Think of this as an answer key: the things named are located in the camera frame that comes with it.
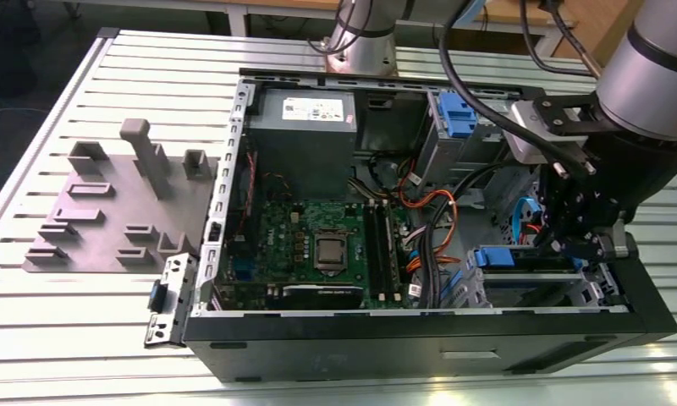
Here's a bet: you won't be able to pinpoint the metal disk bay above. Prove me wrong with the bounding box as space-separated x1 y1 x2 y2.
467 244 628 310

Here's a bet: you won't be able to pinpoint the metal optical drive cage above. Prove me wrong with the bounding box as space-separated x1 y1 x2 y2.
416 91 547 183

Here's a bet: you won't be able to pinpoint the blue drive cage latch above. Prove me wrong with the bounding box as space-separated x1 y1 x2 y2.
438 91 480 139

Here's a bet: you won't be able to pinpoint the brown wooden cabinet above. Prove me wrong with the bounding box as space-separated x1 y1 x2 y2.
552 0 648 77

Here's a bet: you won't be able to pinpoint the black RAM slot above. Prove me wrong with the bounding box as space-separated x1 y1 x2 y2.
364 200 391 302
380 200 406 302

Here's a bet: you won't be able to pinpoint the wooden desk white legs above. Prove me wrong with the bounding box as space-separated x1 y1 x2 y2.
205 0 578 58

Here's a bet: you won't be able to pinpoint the silver CPU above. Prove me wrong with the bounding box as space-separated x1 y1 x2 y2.
316 238 350 266

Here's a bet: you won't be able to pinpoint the metal CPU socket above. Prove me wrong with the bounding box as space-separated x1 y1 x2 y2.
314 227 354 278

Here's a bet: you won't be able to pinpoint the grey power supply unit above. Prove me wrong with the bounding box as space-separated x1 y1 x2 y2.
245 86 358 202

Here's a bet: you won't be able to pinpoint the black open PC case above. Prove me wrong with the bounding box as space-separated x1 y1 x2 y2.
181 66 677 384

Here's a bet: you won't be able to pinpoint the black graphics card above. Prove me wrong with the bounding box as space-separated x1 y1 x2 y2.
264 283 367 310

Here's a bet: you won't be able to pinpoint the green motherboard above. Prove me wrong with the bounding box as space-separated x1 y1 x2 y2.
213 198 424 312

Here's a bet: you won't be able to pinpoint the grey parts rack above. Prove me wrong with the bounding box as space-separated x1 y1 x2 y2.
20 118 219 274

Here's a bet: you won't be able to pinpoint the blue data wire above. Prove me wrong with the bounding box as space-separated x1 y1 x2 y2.
512 196 547 249

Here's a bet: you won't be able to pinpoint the orange wire bundle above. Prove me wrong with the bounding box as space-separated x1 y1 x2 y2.
398 188 464 276

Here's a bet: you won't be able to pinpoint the black camera cable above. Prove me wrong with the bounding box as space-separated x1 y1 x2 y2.
519 0 606 80
438 0 578 170

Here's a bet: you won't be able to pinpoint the black cable bundle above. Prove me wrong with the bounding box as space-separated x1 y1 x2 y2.
416 160 543 308

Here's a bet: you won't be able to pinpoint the thin red wire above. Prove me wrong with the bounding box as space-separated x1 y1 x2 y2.
241 150 260 221

